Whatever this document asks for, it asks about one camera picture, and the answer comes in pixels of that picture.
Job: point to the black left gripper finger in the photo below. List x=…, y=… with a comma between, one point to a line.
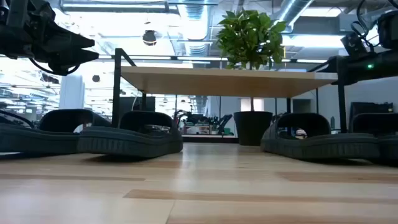
x=77, y=57
x=77, y=40

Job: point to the wooden shelf with black frame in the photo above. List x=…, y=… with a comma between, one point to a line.
x=217, y=82

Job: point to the silver ribbed ceiling duct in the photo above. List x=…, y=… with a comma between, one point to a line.
x=196, y=25

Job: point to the black plant pot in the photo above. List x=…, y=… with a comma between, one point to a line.
x=252, y=127

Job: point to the black foam slide sandal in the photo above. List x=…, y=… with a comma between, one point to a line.
x=37, y=141
x=385, y=144
x=130, y=144
x=320, y=146

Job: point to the black equipment case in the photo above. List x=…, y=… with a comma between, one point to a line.
x=370, y=107

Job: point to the white round pillar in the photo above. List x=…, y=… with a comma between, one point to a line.
x=71, y=90

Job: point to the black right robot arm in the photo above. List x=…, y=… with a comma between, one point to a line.
x=388, y=28

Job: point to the black ceiling dome device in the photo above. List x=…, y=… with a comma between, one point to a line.
x=149, y=38

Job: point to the black computer monitor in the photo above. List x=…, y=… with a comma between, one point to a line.
x=138, y=104

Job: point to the green leafy plant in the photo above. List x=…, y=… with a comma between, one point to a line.
x=248, y=34

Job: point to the small black ceiling dome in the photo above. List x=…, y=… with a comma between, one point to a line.
x=96, y=78

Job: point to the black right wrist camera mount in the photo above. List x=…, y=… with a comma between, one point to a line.
x=353, y=43

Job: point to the black background robot arms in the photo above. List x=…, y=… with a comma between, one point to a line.
x=214, y=123

